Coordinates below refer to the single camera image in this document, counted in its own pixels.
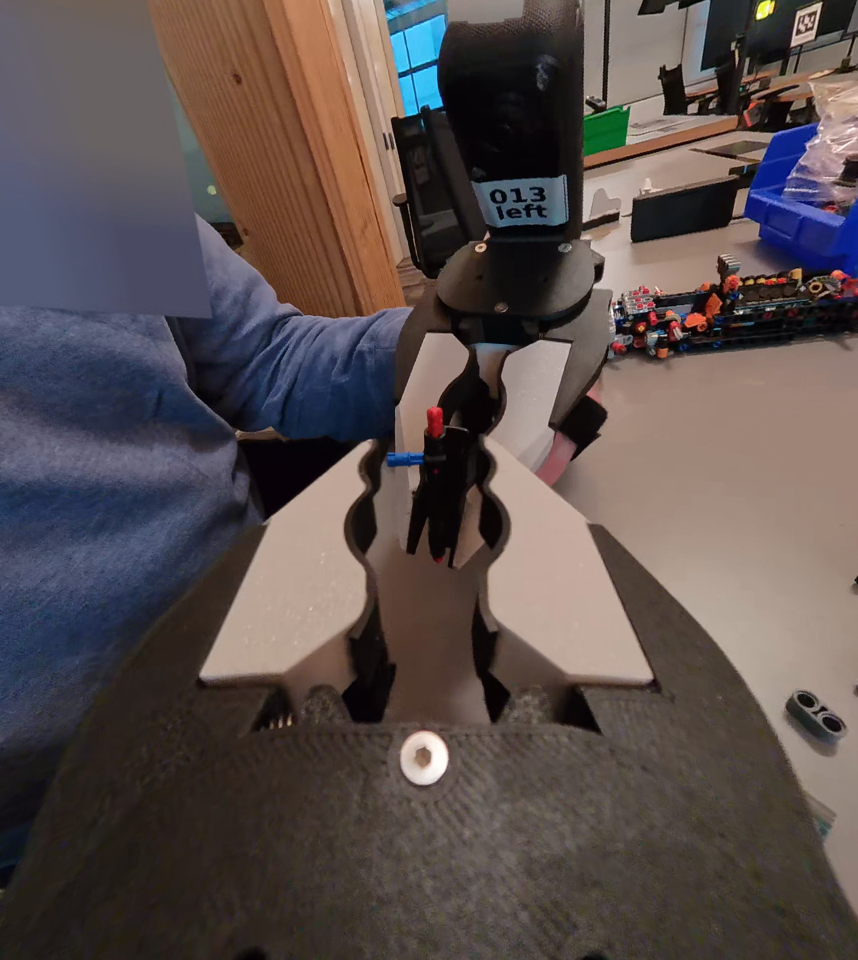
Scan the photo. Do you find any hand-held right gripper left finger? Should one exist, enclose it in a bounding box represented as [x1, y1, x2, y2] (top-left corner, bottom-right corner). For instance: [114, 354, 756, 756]
[198, 439, 399, 725]

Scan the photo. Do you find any grey wedge plate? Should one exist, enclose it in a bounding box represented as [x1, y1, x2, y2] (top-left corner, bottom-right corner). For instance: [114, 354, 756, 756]
[582, 186, 621, 230]

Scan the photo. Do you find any black lego shock absorber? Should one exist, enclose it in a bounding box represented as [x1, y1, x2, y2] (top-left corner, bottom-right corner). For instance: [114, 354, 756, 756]
[406, 423, 475, 564]

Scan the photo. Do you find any wooden post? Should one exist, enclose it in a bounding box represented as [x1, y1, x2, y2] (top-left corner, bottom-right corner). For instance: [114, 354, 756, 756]
[147, 0, 408, 320]

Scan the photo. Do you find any pile of clear plastic bags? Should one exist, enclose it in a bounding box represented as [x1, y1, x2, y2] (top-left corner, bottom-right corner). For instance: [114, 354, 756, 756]
[783, 75, 858, 211]

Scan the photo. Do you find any person's left hand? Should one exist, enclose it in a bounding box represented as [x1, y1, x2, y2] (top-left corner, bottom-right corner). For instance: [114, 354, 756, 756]
[534, 431, 579, 486]

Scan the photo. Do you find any person's blue sweater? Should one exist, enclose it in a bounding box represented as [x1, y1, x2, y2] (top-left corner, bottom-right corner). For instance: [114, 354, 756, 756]
[0, 300, 265, 886]

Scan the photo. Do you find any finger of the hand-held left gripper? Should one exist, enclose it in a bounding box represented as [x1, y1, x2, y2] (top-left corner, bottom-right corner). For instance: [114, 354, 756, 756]
[447, 339, 580, 569]
[393, 331, 475, 558]

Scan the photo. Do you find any person's left forearm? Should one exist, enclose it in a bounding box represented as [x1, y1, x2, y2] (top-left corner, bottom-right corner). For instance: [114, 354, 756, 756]
[174, 217, 415, 444]

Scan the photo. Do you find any black office chair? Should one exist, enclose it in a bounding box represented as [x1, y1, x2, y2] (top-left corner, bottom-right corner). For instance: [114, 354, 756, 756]
[390, 105, 475, 280]

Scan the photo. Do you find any blue bin white label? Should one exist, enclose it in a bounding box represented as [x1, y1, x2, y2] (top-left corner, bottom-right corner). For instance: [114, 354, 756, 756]
[744, 123, 858, 279]

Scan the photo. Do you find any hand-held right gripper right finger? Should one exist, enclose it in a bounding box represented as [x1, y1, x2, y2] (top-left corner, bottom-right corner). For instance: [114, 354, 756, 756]
[474, 436, 657, 725]

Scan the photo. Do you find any green bin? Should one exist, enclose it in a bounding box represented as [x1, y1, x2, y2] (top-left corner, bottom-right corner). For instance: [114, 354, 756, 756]
[583, 105, 631, 155]

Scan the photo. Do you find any dark grey two-hole lego beam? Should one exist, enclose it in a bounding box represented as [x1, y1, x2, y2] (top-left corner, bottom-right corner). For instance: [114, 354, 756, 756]
[785, 690, 849, 742]

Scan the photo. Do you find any lego chassis model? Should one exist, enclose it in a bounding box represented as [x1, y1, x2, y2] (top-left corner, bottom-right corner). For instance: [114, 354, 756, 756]
[609, 255, 858, 360]

